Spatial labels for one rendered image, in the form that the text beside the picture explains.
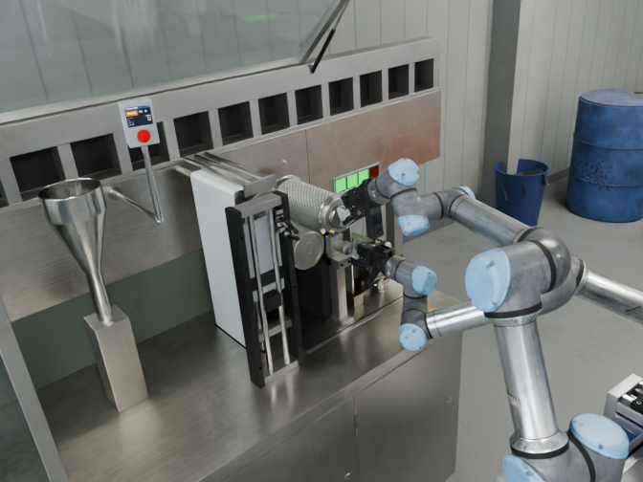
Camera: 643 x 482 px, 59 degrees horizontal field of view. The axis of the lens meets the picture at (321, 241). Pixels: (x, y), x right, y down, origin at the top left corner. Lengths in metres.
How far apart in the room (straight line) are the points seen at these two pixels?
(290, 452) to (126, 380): 0.49
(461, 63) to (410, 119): 1.98
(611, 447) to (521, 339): 0.30
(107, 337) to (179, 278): 0.43
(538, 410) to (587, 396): 1.87
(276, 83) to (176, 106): 0.36
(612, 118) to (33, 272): 3.95
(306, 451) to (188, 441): 0.35
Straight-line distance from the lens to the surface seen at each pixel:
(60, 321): 1.83
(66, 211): 1.41
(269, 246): 1.52
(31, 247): 1.72
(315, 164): 2.12
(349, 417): 1.78
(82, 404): 1.79
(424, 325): 1.62
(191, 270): 1.94
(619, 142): 4.72
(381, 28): 3.83
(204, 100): 1.82
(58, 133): 1.67
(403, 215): 1.49
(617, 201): 4.88
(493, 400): 3.00
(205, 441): 1.56
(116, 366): 1.64
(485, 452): 2.75
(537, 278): 1.20
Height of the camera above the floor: 1.97
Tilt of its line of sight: 26 degrees down
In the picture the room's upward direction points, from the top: 4 degrees counter-clockwise
